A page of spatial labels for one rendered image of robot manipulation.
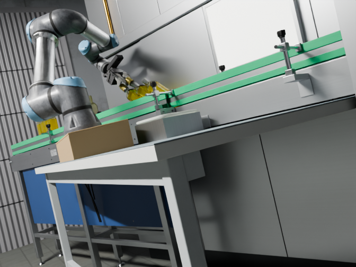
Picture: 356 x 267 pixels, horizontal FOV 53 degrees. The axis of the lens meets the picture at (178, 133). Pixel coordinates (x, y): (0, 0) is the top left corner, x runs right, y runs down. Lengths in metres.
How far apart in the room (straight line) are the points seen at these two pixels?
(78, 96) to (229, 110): 0.60
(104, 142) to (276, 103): 0.65
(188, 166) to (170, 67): 1.20
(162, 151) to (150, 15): 1.45
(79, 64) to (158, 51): 2.51
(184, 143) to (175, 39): 1.23
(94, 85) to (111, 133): 3.06
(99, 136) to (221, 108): 0.51
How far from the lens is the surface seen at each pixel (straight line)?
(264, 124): 0.86
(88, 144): 1.33
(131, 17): 2.21
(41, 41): 1.73
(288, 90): 1.34
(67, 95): 1.44
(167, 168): 0.75
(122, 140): 1.38
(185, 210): 0.77
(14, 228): 4.09
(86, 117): 1.42
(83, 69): 4.42
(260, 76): 1.41
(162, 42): 1.97
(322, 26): 1.53
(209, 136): 0.76
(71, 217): 2.53
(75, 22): 1.76
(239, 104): 1.45
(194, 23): 1.82
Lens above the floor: 0.76
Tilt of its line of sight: level
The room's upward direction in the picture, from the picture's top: 13 degrees counter-clockwise
